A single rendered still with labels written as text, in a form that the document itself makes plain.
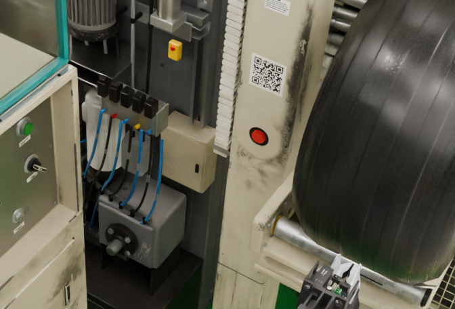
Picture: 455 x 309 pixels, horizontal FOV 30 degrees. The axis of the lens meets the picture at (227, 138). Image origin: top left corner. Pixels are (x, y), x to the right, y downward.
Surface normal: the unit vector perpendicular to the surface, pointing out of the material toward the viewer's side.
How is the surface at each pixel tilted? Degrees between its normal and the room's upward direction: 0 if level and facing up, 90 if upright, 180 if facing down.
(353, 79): 49
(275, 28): 90
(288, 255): 0
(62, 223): 0
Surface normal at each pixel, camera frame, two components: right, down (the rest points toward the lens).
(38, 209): 0.86, 0.39
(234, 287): -0.51, 0.54
